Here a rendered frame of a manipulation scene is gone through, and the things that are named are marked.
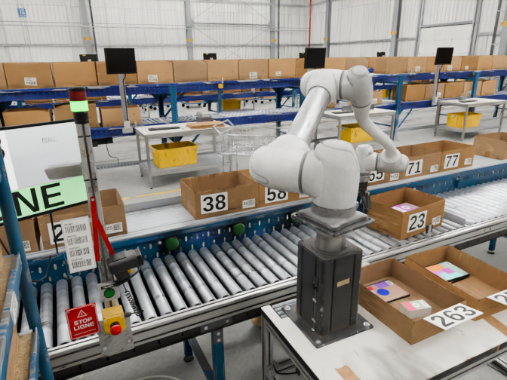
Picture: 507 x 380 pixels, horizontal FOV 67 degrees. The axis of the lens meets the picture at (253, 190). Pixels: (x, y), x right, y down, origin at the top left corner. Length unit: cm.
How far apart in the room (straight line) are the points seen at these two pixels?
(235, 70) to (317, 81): 529
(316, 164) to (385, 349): 71
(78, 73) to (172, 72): 141
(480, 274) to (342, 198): 95
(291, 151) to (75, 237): 79
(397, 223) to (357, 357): 103
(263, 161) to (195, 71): 548
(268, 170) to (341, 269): 44
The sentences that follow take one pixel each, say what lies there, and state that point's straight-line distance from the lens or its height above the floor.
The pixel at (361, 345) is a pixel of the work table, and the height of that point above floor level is 75.
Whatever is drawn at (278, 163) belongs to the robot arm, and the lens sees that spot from 135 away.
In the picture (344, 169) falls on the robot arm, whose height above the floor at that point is 139.
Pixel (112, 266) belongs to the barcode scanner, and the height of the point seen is 107.
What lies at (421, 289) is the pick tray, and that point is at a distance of 187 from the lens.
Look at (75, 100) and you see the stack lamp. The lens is 133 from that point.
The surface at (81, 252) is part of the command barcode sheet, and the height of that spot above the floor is 111.
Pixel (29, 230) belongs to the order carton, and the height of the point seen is 100.
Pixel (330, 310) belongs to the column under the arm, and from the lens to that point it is 151.
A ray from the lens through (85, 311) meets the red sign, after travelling 157.
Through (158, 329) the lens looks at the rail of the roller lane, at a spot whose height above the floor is 71.
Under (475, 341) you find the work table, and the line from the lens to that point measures 171.
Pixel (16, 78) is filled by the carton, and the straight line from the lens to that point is 647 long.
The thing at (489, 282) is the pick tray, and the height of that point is 77.
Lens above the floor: 174
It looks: 19 degrees down
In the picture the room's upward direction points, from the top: 1 degrees counter-clockwise
